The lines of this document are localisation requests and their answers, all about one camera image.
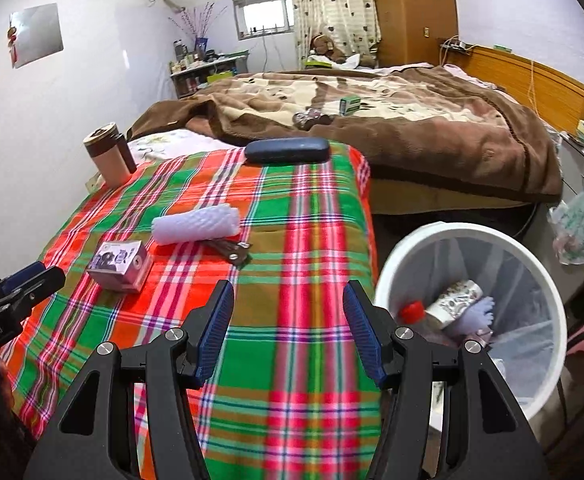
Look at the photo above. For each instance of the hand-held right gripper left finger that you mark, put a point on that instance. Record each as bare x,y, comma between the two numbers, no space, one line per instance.
214,332

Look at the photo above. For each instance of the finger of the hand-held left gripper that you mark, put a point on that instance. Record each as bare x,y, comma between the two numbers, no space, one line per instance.
37,285
24,272

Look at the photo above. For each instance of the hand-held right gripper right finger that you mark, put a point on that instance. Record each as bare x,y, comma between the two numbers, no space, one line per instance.
364,332

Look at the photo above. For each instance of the white round bin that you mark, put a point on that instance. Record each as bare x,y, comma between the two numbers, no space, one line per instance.
391,270

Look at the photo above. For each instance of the small purple printed box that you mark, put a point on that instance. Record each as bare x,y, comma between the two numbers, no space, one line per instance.
119,265

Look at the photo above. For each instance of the printed paper cup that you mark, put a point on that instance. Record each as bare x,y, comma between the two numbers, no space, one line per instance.
454,302

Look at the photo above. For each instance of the white bubble wrap roll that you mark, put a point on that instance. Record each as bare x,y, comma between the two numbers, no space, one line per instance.
197,224

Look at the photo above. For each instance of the multicoloured plaid cloth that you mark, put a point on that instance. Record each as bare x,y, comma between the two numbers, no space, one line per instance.
297,240

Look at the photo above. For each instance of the beige mug with brown lid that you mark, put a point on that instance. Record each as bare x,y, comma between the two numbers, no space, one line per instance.
112,160

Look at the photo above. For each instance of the clear plastic bin liner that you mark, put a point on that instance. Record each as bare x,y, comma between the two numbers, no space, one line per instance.
526,350

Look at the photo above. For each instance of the white floral bedsheet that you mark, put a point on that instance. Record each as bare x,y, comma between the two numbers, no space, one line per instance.
172,145

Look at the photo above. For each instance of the dark blue glasses case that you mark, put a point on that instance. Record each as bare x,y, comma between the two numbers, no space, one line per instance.
287,151

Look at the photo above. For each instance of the brown patterned blanket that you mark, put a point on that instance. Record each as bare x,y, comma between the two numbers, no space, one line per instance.
446,135

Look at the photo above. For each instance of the small dark patterned pouch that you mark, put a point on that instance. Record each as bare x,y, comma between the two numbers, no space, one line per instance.
312,117

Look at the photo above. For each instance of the small green box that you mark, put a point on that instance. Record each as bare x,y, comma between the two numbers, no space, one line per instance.
350,105

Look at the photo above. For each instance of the printed plastic bag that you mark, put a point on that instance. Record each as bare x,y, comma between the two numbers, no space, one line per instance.
576,227

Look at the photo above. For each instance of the cluttered white shelf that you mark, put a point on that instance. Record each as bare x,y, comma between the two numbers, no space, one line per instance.
207,72

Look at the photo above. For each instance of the brown teddy bear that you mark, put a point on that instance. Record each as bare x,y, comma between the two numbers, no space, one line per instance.
324,47

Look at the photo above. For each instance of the white power strip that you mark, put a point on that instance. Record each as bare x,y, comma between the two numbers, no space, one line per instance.
456,45

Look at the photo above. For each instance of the wooden headboard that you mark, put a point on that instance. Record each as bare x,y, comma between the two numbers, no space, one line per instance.
531,80

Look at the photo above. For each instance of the vase of purple branches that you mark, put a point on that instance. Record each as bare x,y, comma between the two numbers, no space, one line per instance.
199,25

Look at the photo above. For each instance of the barred window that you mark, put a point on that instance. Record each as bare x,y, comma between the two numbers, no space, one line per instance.
264,15

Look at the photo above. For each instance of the wooden wardrobe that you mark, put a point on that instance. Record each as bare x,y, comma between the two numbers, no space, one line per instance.
411,10

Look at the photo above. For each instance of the heart patterned curtain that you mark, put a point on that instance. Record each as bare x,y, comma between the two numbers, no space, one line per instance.
337,5

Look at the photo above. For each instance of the silver wall poster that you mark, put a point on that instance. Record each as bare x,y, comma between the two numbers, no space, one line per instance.
39,35

